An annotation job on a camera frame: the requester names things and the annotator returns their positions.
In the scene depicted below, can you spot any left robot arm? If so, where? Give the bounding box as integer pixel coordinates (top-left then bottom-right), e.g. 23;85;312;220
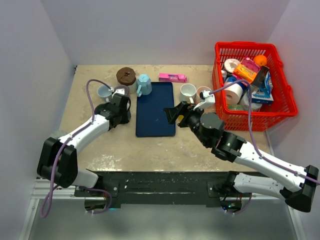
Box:
37;93;131;196

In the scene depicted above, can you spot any grey mug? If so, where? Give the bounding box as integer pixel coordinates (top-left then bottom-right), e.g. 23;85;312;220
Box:
97;85;114;103

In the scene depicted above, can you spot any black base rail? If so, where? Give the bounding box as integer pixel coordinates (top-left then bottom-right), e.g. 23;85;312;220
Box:
74;170;253;210

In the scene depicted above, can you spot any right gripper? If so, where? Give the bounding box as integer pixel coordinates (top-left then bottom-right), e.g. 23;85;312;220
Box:
163;101;210;147

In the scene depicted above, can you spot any mauve wavy mug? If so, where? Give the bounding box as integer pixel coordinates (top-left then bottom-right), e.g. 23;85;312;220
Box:
114;84;130;98

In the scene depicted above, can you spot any white toilet paper roll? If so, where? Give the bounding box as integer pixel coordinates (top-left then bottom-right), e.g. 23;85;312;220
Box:
223;58;241;74

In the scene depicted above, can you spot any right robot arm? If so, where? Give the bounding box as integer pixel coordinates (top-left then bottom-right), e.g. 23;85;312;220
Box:
164;101;319;213

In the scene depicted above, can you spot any brown lidded white jar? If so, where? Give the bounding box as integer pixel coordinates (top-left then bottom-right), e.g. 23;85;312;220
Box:
116;67;138;94

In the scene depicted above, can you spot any orange pink snack box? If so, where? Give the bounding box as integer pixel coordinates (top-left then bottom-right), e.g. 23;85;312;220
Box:
232;57;261;84

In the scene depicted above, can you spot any red plastic basket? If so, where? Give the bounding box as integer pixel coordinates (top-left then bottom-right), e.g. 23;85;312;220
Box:
212;41;298;132

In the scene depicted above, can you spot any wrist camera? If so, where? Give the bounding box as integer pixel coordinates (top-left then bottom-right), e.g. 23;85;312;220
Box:
193;91;216;111
108;85;126;95

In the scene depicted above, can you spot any green scouring pad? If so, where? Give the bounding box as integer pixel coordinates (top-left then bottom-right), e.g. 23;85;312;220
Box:
227;104;245;111

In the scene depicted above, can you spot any grey cup at edge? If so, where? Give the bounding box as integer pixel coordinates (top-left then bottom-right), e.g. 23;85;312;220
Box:
49;130;68;139

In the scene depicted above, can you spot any orange fruit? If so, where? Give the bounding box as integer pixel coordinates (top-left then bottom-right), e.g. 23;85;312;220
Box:
253;55;268;67

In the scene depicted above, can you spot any pink rectangular box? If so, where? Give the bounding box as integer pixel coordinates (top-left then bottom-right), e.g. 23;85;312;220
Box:
158;73;188;83

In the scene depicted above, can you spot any pink mug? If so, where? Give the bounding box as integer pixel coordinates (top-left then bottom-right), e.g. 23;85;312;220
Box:
196;86;212;101

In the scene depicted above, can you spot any blue white box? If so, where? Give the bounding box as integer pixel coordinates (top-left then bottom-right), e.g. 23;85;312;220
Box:
247;71;274;105

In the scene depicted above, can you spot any dark blue tray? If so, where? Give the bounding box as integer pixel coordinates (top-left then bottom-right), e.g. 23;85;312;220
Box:
135;82;176;138

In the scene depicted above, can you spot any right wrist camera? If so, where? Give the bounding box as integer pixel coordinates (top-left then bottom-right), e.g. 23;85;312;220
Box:
193;91;216;111

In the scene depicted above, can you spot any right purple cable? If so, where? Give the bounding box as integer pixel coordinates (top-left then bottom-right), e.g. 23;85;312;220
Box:
211;79;320;215

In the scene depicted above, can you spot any small light blue mug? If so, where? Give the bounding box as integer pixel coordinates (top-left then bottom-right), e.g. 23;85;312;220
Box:
136;74;152;97

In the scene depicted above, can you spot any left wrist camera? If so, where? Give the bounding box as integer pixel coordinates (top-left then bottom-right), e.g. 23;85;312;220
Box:
108;85;126;95

